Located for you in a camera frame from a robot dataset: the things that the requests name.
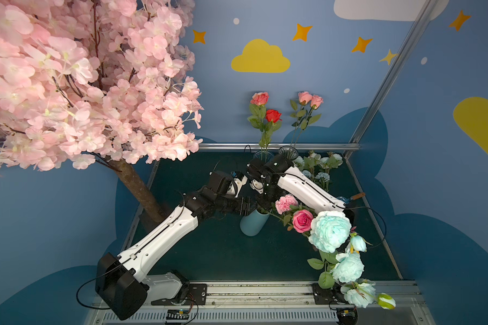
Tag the light blue ceramic vase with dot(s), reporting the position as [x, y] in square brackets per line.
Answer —
[252, 224]

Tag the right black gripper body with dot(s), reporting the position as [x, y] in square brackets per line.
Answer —
[252, 174]

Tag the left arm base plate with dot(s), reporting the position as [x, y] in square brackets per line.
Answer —
[191, 293]

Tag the blue rose stem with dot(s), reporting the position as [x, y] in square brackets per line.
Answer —
[312, 162]
[339, 246]

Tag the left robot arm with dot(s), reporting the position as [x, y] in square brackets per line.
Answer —
[121, 280]

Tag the red and coral rose stem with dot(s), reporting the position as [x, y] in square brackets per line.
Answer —
[266, 120]

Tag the clear ribbed glass vase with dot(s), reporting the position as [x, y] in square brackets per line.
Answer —
[289, 152]

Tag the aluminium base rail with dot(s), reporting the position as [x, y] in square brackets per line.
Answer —
[289, 302]

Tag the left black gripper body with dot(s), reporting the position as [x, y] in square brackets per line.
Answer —
[246, 204]

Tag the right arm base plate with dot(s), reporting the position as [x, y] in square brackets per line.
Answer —
[330, 296]

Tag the pink cherry blossom tree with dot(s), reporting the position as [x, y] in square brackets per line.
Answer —
[97, 82]

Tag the aluminium frame corner post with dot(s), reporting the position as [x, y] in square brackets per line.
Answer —
[412, 38]

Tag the pink carnation rose stem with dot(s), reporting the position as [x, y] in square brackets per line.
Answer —
[293, 215]

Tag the purple ribbed glass vase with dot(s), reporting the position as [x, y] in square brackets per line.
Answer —
[263, 155]

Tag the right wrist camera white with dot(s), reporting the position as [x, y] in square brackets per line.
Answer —
[257, 186]

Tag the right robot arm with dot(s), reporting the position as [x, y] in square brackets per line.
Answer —
[280, 176]

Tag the blue flower bunch purple vase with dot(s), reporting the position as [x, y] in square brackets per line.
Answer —
[333, 161]

